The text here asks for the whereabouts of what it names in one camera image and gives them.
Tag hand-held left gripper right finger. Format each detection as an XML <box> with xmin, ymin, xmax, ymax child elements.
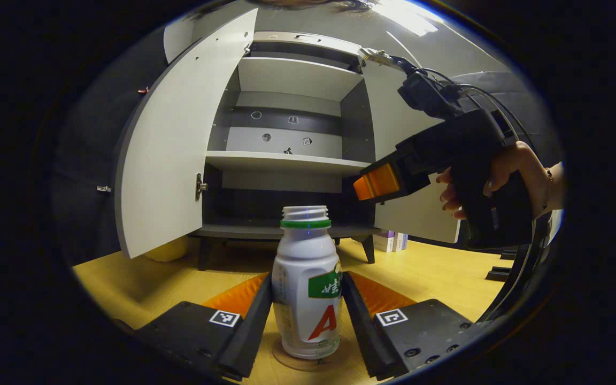
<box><xmin>342</xmin><ymin>271</ymin><xmax>474</xmax><ymax>381</ymax></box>

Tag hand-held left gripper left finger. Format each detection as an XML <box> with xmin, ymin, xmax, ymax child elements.
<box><xmin>137</xmin><ymin>272</ymin><xmax>274</xmax><ymax>381</ymax></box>

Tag round brown coaster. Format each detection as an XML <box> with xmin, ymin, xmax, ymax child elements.
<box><xmin>272</xmin><ymin>340</ymin><xmax>341</xmax><ymax>372</ymax></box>

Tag white cabinet door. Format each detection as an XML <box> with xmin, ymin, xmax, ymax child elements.
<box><xmin>361</xmin><ymin>51</ymin><xmax>461</xmax><ymax>245</ymax></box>
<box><xmin>114</xmin><ymin>8</ymin><xmax>259</xmax><ymax>260</ymax></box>

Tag white bottle with green label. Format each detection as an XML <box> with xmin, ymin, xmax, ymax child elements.
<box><xmin>272</xmin><ymin>206</ymin><xmax>343</xmax><ymax>360</ymax></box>

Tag white grey cabinet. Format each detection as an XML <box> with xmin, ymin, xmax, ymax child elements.
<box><xmin>189</xmin><ymin>31</ymin><xmax>378</xmax><ymax>271</ymax></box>

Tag white cabinet shelf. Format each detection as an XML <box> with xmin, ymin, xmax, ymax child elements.
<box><xmin>238</xmin><ymin>56</ymin><xmax>365</xmax><ymax>102</ymax></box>

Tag beige cabinet drawer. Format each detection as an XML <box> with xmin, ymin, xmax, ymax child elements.
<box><xmin>253</xmin><ymin>31</ymin><xmax>362</xmax><ymax>57</ymax></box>

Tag white purple box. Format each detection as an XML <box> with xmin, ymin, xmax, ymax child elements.
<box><xmin>373</xmin><ymin>230</ymin><xmax>397</xmax><ymax>253</ymax></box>

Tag black backdrop cloth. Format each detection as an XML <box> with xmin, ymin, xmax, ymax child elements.
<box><xmin>51</xmin><ymin>32</ymin><xmax>167</xmax><ymax>263</ymax></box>
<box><xmin>447</xmin><ymin>72</ymin><xmax>560</xmax><ymax>161</ymax></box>

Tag long ceiling light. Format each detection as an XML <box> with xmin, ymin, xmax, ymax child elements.
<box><xmin>378</xmin><ymin>0</ymin><xmax>442</xmax><ymax>37</ymax></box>

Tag black metal stand base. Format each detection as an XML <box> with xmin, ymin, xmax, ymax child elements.
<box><xmin>486</xmin><ymin>247</ymin><xmax>518</xmax><ymax>283</ymax></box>

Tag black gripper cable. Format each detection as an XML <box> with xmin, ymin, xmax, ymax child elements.
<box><xmin>420</xmin><ymin>67</ymin><xmax>538</xmax><ymax>156</ymax></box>

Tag thick black curved cable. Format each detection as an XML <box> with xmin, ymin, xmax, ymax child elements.
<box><xmin>476</xmin><ymin>217</ymin><xmax>553</xmax><ymax>324</ymax></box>

